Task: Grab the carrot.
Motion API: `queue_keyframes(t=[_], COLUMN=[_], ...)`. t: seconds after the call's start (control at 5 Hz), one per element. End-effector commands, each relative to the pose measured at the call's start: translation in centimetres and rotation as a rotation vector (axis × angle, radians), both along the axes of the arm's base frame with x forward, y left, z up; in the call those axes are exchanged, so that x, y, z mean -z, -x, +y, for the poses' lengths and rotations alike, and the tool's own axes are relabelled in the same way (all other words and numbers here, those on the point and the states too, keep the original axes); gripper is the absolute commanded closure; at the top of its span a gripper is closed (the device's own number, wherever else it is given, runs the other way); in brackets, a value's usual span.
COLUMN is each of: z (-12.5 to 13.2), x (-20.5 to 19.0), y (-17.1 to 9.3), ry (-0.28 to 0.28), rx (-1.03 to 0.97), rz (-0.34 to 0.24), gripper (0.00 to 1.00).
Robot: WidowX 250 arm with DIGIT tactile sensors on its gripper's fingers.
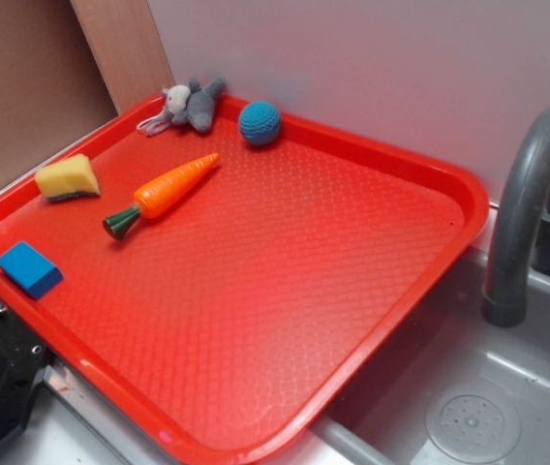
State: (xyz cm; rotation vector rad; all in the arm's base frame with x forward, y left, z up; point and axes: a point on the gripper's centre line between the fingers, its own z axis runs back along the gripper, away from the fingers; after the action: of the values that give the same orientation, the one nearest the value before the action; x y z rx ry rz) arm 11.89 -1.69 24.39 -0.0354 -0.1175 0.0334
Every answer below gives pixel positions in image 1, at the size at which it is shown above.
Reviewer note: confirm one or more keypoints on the yellow sponge wedge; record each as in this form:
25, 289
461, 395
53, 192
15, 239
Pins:
67, 179

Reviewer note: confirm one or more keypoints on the grey toy sink basin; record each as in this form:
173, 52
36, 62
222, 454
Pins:
446, 387

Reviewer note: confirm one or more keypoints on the orange toy carrot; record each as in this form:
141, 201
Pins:
158, 195

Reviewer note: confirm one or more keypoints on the blue crocheted ball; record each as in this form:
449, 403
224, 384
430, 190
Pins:
259, 123

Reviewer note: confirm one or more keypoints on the grey plush mouse toy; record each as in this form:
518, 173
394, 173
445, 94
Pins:
193, 104

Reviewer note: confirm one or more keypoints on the grey toy faucet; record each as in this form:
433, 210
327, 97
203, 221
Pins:
521, 236

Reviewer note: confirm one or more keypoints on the brown cardboard panel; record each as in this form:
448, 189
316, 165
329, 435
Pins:
67, 68

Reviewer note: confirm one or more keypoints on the blue rectangular block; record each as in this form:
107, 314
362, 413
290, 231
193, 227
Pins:
34, 273

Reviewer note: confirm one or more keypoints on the red plastic tray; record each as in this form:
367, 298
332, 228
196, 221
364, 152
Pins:
223, 327

